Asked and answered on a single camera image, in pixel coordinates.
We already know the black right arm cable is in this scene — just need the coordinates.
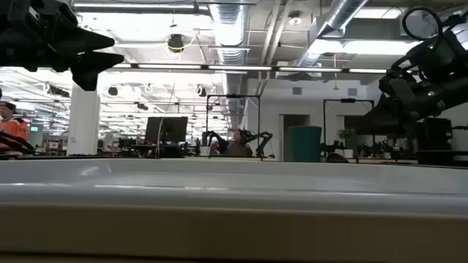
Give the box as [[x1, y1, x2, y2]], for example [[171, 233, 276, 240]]
[[401, 6, 444, 42]]

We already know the person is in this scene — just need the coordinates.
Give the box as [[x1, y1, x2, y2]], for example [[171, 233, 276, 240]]
[[0, 101, 30, 147], [225, 128, 254, 159]]

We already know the black curved bar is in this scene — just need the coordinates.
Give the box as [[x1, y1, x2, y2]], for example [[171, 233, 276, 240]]
[[0, 131, 36, 156]]

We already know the dark green cup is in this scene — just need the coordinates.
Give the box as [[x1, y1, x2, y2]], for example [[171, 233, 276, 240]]
[[288, 125, 323, 163]]

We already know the potted green plant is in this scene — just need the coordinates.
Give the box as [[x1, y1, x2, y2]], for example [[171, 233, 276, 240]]
[[338, 128, 358, 159]]

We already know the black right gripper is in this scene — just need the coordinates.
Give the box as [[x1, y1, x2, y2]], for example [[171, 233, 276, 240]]
[[355, 67, 449, 136]]

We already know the black metal station frame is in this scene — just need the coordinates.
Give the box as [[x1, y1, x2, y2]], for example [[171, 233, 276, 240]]
[[205, 94, 262, 159], [322, 97, 376, 160]]

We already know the silver ventilation duct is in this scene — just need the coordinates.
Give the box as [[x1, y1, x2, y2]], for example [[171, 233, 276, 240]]
[[295, 0, 370, 69], [208, 3, 250, 129]]

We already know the white pillar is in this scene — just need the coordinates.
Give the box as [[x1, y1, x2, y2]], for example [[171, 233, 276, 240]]
[[66, 82, 101, 156]]

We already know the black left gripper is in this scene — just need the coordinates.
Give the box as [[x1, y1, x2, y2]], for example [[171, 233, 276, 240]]
[[0, 0, 125, 93]]

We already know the black computer monitor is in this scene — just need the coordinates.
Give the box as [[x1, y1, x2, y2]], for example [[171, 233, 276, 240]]
[[416, 117, 453, 151], [144, 116, 189, 145]]

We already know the black ceiling dome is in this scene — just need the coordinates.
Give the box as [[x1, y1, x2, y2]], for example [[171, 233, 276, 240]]
[[167, 33, 186, 53]]

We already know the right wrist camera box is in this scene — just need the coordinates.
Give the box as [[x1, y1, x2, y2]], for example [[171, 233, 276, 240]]
[[405, 34, 458, 83]]

